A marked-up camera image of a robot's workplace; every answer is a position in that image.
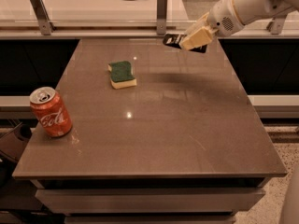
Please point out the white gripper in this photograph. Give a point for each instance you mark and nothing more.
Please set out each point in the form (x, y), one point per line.
(221, 17)

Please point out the black rxbar chocolate bar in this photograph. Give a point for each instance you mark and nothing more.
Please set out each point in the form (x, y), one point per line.
(172, 41)

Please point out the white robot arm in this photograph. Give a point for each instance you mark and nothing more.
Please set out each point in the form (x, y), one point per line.
(280, 204)

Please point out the red coke can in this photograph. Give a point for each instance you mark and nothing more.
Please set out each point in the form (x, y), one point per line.
(48, 107)

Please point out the green yellow sponge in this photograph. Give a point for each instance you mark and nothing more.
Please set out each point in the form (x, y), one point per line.
(121, 75)

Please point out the grey cabinet drawer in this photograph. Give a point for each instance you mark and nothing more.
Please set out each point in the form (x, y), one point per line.
(125, 201)

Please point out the dark chair at left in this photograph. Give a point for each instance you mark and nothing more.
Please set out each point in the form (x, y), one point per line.
(14, 142)

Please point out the middle metal railing bracket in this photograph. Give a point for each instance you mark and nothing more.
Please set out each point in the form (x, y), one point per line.
(161, 14)

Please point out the metal railing bracket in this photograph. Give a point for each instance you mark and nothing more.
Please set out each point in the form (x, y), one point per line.
(275, 26)
(161, 14)
(43, 20)

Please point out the right metal railing bracket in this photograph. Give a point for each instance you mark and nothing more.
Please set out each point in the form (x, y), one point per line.
(275, 26)

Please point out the left metal railing bracket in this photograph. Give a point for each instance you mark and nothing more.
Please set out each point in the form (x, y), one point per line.
(43, 20)

